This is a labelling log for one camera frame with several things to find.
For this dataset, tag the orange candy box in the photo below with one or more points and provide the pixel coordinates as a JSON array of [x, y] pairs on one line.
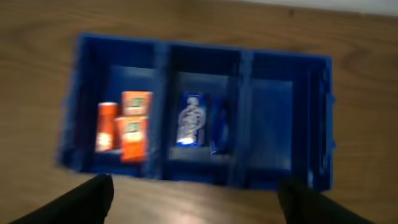
[[136, 102], [106, 127], [133, 140]]

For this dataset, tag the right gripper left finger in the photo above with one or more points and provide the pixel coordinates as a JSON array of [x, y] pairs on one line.
[[81, 205]]

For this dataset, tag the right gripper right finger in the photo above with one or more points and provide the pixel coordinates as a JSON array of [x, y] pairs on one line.
[[304, 208]]

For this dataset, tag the blue tray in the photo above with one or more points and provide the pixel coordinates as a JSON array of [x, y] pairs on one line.
[[270, 124]]

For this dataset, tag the blue candy pack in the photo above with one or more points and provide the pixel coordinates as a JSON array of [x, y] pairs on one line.
[[219, 127], [192, 119]]

